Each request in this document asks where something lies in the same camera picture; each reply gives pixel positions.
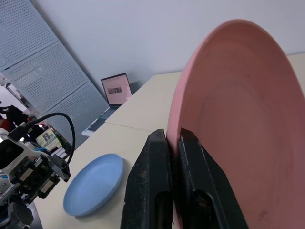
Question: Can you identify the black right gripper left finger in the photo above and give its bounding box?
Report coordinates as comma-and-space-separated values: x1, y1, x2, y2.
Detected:
120, 128, 174, 229

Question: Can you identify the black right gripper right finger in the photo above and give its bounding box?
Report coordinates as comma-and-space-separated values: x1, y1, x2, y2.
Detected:
174, 127, 249, 229

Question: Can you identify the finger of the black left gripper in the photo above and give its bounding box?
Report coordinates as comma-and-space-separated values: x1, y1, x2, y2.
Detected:
48, 154, 71, 183

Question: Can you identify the pink plate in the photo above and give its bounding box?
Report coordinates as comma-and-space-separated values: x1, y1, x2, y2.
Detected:
166, 19, 305, 229

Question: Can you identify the green printed box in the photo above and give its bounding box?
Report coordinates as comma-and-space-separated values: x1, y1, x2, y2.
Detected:
35, 130, 64, 150

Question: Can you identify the blue plate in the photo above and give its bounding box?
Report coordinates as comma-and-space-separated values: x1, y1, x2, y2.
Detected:
63, 153, 124, 217

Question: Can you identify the open laptop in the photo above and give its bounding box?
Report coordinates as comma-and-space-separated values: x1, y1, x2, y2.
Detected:
81, 73, 132, 137

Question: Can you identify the grey perforated partition panel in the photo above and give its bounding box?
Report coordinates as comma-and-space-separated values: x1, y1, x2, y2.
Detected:
0, 0, 112, 148

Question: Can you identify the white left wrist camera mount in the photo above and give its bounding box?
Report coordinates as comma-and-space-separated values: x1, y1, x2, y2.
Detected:
0, 128, 50, 177

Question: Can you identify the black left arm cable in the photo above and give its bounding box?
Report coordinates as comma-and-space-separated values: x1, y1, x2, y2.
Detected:
9, 112, 76, 166

